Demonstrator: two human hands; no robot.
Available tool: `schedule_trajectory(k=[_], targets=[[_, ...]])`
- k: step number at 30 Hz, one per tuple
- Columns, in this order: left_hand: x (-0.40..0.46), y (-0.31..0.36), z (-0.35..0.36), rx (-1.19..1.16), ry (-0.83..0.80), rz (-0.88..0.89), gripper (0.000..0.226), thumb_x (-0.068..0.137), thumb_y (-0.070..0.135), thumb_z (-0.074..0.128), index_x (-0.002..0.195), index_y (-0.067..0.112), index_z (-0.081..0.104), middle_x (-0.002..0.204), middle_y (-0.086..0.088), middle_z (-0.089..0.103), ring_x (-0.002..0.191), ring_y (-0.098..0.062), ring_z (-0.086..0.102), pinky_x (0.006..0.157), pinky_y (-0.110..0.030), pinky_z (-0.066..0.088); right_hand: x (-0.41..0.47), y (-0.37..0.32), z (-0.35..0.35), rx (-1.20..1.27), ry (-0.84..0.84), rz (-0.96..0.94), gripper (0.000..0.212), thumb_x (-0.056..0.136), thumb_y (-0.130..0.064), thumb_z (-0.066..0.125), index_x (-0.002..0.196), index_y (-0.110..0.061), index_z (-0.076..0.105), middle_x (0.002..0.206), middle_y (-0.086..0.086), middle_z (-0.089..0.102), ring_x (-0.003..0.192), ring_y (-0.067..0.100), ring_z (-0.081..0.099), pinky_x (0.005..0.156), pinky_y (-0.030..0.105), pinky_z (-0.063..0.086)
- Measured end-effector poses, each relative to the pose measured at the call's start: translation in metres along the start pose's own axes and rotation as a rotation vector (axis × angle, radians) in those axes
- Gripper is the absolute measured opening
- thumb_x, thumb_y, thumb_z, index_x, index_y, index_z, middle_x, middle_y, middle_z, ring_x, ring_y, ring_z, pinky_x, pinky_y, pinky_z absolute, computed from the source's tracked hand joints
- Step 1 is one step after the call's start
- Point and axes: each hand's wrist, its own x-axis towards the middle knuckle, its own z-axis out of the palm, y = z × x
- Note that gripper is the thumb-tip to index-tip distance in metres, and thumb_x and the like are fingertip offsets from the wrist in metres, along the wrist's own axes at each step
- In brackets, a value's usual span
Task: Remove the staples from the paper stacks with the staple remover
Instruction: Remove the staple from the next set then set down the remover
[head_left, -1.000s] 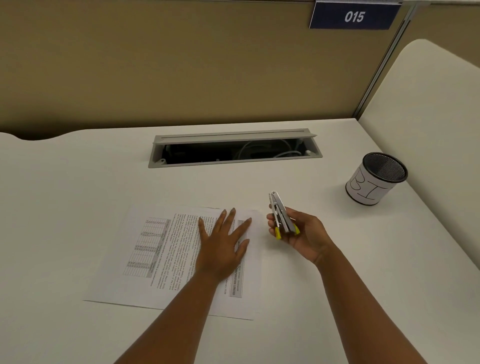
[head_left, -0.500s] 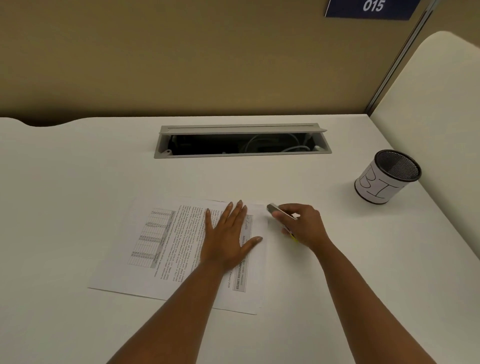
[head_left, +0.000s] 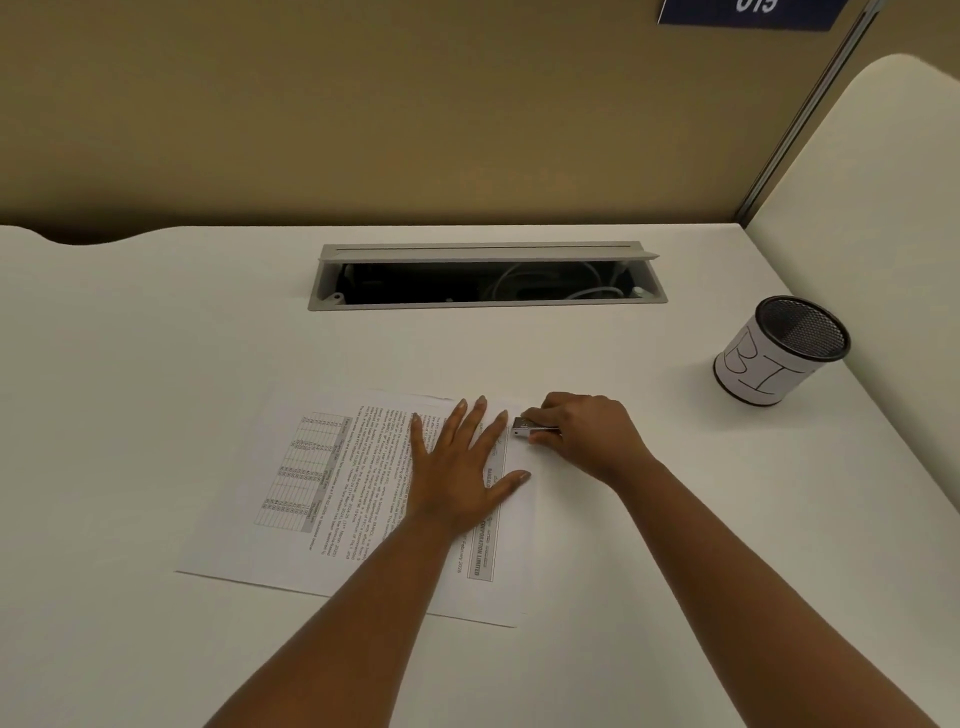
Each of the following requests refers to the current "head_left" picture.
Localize person's left hand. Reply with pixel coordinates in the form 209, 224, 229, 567
404, 395, 533, 538

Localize person's right hand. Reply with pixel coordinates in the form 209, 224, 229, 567
518, 391, 661, 489

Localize printed white papers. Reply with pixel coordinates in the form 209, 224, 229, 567
174, 386, 538, 630

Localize person's left forearm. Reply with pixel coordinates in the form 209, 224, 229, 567
202, 509, 481, 728

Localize person's right forearm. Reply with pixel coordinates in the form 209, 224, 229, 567
614, 457, 939, 728

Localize black mesh pen holder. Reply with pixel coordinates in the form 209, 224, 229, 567
712, 295, 853, 409

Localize white rounded desk divider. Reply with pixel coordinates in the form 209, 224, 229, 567
746, 52, 960, 515

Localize wide beige partition panel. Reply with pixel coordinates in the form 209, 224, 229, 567
0, 0, 886, 245

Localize blue number sign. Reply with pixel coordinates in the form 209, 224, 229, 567
657, 0, 853, 33

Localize narrow beige partition panel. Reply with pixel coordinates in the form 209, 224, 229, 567
854, 0, 960, 76

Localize white cable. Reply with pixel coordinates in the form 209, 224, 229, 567
491, 262, 628, 303

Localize grey desk cable tray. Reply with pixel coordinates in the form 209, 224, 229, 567
307, 241, 669, 313

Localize grey partition post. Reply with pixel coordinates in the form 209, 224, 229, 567
737, 0, 886, 226

